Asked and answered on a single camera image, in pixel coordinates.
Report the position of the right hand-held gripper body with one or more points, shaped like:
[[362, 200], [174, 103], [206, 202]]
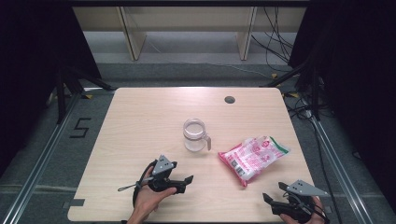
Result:
[[303, 188]]

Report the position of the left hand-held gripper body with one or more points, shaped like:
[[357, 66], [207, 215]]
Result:
[[163, 166]]

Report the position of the clear jar with beige rim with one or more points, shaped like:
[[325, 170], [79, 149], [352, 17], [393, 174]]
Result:
[[195, 137]]

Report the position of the pink printed plastic bag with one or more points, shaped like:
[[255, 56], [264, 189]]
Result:
[[252, 157]]

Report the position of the person's right hand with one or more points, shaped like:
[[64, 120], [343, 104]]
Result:
[[319, 217]]

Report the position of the person's left hand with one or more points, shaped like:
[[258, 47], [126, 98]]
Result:
[[148, 199]]

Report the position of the black metal stand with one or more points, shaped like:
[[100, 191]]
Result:
[[315, 93], [62, 93]]

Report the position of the black curtain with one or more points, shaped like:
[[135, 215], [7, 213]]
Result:
[[358, 77], [28, 62]]

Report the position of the light wooden shelf unit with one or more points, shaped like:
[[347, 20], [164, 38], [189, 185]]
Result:
[[134, 37]]

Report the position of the metal floor rail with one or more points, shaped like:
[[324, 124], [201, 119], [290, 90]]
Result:
[[34, 174], [339, 174]]

